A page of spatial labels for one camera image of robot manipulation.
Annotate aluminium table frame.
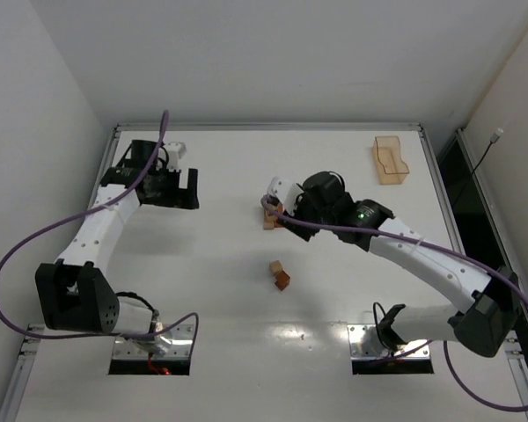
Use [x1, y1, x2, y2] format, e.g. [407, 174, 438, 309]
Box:
[16, 127, 523, 421]

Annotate long light wood block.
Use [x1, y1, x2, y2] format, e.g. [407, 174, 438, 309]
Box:
[262, 208, 276, 230]

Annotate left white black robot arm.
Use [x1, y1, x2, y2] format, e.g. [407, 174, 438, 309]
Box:
[35, 140, 199, 341]

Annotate black wall cable with plug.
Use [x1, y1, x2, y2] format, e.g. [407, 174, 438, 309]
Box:
[450, 127, 505, 207]

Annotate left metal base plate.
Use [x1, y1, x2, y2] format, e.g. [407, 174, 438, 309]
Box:
[112, 324, 194, 360]

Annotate transparent orange plastic tray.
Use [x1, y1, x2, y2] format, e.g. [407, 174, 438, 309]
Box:
[372, 136, 410, 186]

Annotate metal base plate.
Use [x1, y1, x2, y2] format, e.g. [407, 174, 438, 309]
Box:
[347, 324, 430, 363]
[112, 324, 194, 360]

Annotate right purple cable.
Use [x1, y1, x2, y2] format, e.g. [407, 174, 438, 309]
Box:
[260, 195, 528, 413]

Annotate small dark wood cube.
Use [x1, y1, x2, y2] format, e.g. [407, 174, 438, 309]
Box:
[274, 270, 290, 291]

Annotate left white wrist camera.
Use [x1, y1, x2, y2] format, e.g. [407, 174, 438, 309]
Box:
[163, 142, 187, 171]

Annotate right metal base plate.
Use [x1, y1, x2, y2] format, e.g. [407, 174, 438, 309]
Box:
[347, 324, 430, 363]

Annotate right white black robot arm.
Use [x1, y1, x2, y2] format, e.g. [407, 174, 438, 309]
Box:
[278, 171, 520, 358]

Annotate small light cube right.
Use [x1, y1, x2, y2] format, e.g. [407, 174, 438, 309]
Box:
[269, 260, 283, 276]

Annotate purple cable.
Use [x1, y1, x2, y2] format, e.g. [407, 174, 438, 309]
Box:
[260, 195, 528, 413]
[0, 109, 200, 340]

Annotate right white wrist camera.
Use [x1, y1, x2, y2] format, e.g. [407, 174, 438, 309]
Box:
[267, 177, 304, 216]

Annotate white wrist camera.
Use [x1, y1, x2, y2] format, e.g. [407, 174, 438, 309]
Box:
[163, 142, 187, 171]
[267, 177, 304, 216]

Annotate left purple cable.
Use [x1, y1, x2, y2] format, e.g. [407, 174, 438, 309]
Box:
[0, 109, 200, 340]

